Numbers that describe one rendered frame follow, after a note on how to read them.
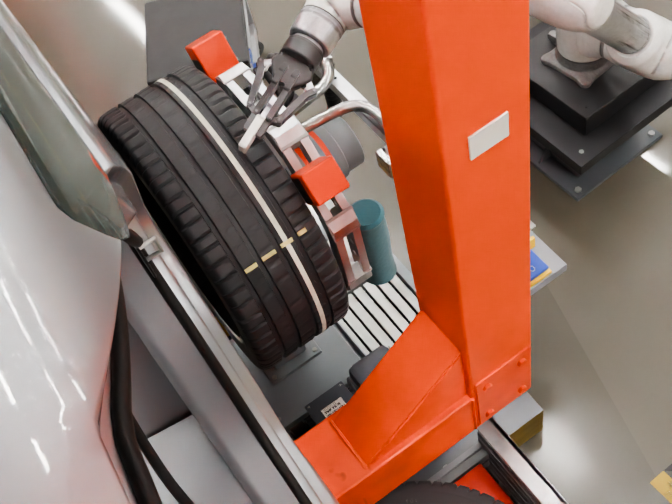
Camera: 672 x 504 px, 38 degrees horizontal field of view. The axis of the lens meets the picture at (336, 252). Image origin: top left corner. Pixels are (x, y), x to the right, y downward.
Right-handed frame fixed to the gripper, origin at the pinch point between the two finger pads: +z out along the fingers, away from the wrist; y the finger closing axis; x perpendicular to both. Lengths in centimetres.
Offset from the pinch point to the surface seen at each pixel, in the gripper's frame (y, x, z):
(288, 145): -4.9, -13.6, -5.9
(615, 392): -107, -94, -16
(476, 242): -43.6, 18.2, 2.5
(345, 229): -22.6, -21.4, 1.1
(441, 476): -71, -70, 30
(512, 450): -80, -56, 18
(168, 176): 10.7, -9.4, 12.5
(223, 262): -6.4, -12.1, 21.0
